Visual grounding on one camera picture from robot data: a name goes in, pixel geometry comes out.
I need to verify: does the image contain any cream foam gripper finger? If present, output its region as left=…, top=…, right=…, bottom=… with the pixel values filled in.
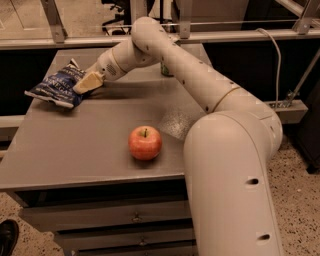
left=73, top=72, right=104, bottom=94

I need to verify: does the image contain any blue chip bag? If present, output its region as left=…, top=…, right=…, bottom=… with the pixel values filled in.
left=24, top=59, right=86, bottom=109

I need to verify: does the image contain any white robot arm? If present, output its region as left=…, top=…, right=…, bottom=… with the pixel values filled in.
left=74, top=17, right=284, bottom=256

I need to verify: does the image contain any green soda can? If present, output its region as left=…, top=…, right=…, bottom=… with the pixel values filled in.
left=161, top=63, right=173, bottom=77

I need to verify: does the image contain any black office chair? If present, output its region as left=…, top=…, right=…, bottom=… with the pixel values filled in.
left=101, top=0, right=131, bottom=36

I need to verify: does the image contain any red apple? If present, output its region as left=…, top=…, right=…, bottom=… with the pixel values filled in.
left=128, top=126, right=162, bottom=161

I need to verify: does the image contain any grey drawer cabinet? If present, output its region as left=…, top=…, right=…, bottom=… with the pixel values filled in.
left=0, top=43, right=214, bottom=256

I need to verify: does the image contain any top drawer with knob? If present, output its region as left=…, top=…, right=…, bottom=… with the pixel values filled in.
left=20, top=200, right=191, bottom=232

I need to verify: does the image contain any drawer with knob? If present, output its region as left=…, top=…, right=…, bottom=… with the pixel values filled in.
left=20, top=200, right=191, bottom=232
left=55, top=226, right=194, bottom=251

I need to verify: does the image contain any middle drawer with knob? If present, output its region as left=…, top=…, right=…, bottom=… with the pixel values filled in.
left=55, top=226, right=194, bottom=251

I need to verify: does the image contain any black shoe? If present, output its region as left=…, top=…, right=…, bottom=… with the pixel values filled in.
left=0, top=219, right=19, bottom=256

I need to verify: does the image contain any bottom drawer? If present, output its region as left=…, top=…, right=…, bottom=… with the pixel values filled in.
left=78, top=244, right=197, bottom=256

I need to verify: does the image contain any white cable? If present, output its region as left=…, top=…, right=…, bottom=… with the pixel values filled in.
left=255, top=27, right=283, bottom=111

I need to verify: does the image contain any metal guard rail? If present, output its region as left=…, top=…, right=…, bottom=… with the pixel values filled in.
left=0, top=0, right=320, bottom=50

